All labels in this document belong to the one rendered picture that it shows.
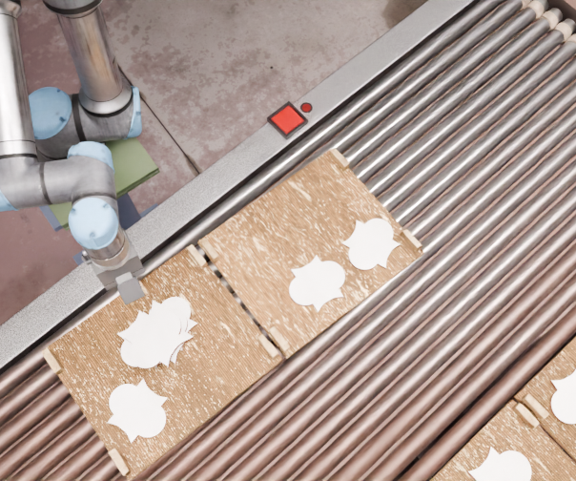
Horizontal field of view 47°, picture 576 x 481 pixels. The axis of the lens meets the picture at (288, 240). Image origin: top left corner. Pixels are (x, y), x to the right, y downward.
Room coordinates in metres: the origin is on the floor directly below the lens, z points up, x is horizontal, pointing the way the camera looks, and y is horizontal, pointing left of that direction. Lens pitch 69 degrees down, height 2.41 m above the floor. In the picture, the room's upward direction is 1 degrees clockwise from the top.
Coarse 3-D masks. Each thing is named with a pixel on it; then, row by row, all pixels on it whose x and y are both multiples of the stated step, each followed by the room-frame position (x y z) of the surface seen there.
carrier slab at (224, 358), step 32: (160, 288) 0.43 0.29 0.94; (192, 288) 0.44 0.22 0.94; (224, 288) 0.44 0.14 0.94; (96, 320) 0.36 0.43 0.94; (128, 320) 0.36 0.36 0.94; (192, 320) 0.36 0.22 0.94; (224, 320) 0.36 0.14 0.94; (64, 352) 0.28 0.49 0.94; (96, 352) 0.28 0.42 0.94; (192, 352) 0.29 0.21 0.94; (224, 352) 0.29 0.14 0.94; (256, 352) 0.29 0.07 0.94; (64, 384) 0.21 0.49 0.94; (96, 384) 0.22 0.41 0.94; (160, 384) 0.22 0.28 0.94; (192, 384) 0.22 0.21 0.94; (224, 384) 0.22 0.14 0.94; (96, 416) 0.15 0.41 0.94; (192, 416) 0.15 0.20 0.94; (128, 448) 0.08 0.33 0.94; (160, 448) 0.08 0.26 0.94; (128, 480) 0.02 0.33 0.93
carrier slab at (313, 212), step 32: (320, 160) 0.77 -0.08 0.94; (288, 192) 0.68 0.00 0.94; (320, 192) 0.68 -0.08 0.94; (352, 192) 0.68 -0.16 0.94; (224, 224) 0.59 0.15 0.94; (256, 224) 0.60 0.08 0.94; (288, 224) 0.60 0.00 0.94; (320, 224) 0.60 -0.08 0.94; (352, 224) 0.60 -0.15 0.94; (224, 256) 0.52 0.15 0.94; (256, 256) 0.52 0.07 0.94; (288, 256) 0.52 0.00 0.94; (320, 256) 0.52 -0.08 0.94; (416, 256) 0.52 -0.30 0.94; (256, 288) 0.44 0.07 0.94; (288, 288) 0.44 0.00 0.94; (352, 288) 0.44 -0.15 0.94; (288, 320) 0.36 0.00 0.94; (320, 320) 0.36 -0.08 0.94; (288, 352) 0.29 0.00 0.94
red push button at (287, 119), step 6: (288, 108) 0.92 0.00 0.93; (282, 114) 0.91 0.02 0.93; (288, 114) 0.91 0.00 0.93; (294, 114) 0.91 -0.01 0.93; (276, 120) 0.89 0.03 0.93; (282, 120) 0.89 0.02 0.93; (288, 120) 0.89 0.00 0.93; (294, 120) 0.89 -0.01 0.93; (300, 120) 0.89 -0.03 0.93; (282, 126) 0.87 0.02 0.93; (288, 126) 0.87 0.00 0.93; (294, 126) 0.87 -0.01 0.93; (288, 132) 0.85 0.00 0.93
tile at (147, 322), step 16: (144, 320) 0.35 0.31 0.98; (160, 320) 0.35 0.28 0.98; (176, 320) 0.35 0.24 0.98; (128, 336) 0.31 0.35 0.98; (144, 336) 0.31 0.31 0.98; (160, 336) 0.31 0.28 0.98; (176, 336) 0.31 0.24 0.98; (144, 352) 0.28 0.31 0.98; (160, 352) 0.28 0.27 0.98; (144, 368) 0.24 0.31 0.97
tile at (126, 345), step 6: (138, 318) 0.36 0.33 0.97; (132, 324) 0.34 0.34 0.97; (126, 330) 0.33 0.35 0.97; (132, 330) 0.33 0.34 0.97; (120, 336) 0.32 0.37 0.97; (126, 336) 0.32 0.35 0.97; (126, 342) 0.30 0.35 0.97; (126, 348) 0.29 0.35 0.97; (126, 354) 0.28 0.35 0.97; (126, 360) 0.26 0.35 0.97; (156, 366) 0.25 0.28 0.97
